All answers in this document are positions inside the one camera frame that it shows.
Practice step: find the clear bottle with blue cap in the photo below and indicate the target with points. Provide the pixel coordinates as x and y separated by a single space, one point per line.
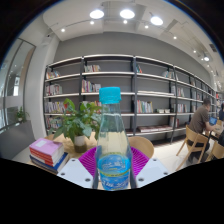
113 146

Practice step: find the open laptop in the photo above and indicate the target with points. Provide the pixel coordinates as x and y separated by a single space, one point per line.
213 120

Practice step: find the green potted plant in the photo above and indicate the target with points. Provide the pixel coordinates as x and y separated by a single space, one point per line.
78 121

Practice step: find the ceiling lights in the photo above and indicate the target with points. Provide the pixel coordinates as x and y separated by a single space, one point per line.
127 14

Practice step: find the red book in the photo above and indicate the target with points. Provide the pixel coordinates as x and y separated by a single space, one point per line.
50 162
50 158

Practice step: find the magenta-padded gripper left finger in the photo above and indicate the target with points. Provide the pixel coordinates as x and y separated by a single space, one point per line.
76 171

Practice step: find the grey shelf unit with books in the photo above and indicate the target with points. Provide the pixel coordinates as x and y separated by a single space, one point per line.
150 80

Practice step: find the round-backed wooden chair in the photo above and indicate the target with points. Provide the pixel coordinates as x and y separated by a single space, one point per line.
143 145

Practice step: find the slatted wooden chairs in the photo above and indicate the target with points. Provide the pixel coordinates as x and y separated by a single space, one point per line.
195 140

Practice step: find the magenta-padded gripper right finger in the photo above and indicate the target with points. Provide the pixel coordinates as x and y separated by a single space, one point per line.
151 171

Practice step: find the person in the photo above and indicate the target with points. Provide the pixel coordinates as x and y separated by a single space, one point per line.
199 120

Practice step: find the green planter plant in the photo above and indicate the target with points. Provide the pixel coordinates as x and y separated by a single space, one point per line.
21 114

